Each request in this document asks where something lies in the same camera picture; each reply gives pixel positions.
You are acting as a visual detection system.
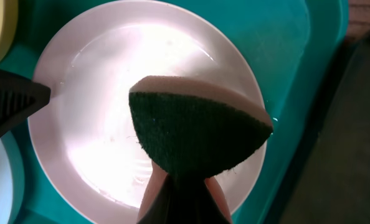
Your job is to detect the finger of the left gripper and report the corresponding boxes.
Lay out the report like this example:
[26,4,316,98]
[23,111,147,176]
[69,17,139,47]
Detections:
[0,69,51,137]

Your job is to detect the white plastic plate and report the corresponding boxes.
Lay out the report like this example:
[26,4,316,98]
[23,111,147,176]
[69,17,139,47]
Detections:
[28,1,263,223]

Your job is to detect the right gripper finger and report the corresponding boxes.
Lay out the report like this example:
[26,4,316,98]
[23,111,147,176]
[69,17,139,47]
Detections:
[137,176,230,224]

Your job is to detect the teal plastic serving tray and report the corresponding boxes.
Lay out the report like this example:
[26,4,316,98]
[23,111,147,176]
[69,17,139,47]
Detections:
[0,0,348,223]

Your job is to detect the light blue plastic plate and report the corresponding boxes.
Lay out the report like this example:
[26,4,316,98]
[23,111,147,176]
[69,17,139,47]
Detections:
[0,132,25,224]

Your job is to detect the black rectangular water tray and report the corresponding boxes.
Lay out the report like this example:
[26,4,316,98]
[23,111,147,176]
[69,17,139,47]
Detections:
[265,30,370,224]

